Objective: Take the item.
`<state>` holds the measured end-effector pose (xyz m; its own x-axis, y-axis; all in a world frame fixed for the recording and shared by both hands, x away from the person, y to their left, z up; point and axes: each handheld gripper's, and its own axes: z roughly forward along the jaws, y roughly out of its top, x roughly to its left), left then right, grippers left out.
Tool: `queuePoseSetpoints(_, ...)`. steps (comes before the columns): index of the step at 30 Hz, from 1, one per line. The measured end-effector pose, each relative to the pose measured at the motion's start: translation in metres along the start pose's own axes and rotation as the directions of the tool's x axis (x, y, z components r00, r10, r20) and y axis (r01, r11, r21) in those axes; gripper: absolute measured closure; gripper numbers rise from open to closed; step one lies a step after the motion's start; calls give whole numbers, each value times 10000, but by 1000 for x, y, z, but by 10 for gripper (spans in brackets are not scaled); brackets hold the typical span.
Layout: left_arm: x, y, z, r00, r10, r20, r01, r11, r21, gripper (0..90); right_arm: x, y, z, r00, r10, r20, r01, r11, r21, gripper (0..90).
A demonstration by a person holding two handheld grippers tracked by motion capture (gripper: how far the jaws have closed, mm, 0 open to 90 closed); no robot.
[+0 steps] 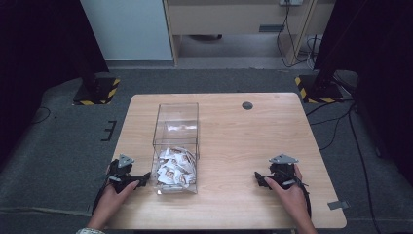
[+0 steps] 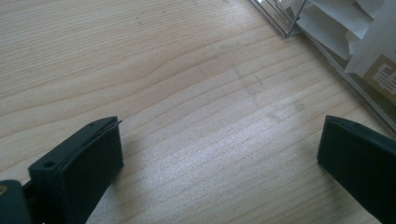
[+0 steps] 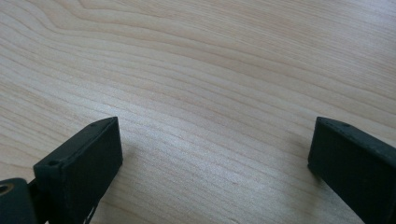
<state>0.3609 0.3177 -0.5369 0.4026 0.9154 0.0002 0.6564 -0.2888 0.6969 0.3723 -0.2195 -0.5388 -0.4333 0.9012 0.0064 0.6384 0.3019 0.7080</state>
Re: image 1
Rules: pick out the grey round table grommet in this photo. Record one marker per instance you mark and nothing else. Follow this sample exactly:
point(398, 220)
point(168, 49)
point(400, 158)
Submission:
point(247, 105)

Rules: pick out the white cabinet panel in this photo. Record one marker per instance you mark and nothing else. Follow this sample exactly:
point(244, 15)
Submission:
point(126, 29)

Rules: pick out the clear plastic box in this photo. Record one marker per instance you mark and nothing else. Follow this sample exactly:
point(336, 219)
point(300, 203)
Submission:
point(177, 120)

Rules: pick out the black curtain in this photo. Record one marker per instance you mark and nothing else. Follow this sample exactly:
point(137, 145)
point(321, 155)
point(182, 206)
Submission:
point(376, 48)
point(39, 48)

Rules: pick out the black striped stand base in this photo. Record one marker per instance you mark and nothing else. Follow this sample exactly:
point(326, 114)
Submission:
point(97, 92)
point(319, 91)

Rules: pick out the white power strip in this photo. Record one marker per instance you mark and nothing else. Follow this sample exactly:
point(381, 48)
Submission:
point(291, 2)

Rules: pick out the person's right hand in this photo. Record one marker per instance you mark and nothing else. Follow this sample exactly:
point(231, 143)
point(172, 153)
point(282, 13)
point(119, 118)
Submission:
point(293, 201)

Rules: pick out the pile of white packets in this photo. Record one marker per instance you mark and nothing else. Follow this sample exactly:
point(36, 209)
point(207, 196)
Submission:
point(175, 169)

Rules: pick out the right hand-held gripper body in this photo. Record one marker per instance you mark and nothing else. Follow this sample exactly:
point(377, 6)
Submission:
point(281, 170)

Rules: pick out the grey tape piece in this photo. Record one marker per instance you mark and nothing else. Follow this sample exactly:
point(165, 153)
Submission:
point(338, 205)

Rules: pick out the person's left hand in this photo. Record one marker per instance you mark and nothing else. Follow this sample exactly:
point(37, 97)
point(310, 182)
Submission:
point(108, 203)

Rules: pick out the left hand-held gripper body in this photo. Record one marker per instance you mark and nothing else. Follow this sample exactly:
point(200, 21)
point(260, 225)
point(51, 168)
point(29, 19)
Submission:
point(120, 172)

